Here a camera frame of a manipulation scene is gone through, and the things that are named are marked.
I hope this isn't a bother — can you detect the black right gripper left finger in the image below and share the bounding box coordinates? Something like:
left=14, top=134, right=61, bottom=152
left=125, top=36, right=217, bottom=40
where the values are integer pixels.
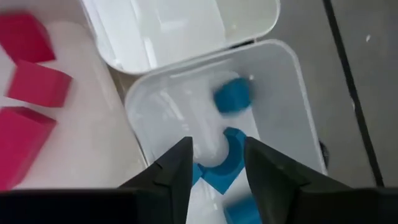
left=0, top=136, right=193, bottom=224

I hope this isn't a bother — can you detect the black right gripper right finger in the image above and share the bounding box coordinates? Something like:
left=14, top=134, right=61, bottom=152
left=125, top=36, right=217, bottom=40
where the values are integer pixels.
left=245, top=137, right=398, bottom=224

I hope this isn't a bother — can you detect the blue wooden arch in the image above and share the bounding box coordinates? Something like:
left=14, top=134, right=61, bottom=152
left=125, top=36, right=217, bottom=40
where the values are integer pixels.
left=192, top=126, right=249, bottom=196

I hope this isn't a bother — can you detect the red wooden long block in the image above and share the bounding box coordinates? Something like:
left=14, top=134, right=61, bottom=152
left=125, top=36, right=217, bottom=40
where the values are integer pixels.
left=0, top=106, right=58, bottom=191

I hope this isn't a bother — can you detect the red wooden cube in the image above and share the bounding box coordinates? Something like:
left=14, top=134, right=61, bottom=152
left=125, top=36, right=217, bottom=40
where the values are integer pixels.
left=5, top=60, right=73, bottom=109
left=0, top=11, right=57, bottom=65

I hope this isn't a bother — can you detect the white plastic bin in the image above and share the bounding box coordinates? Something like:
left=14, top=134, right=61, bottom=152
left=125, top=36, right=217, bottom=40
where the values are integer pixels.
left=0, top=18, right=147, bottom=191
left=80, top=0, right=281, bottom=75
left=124, top=39, right=328, bottom=224

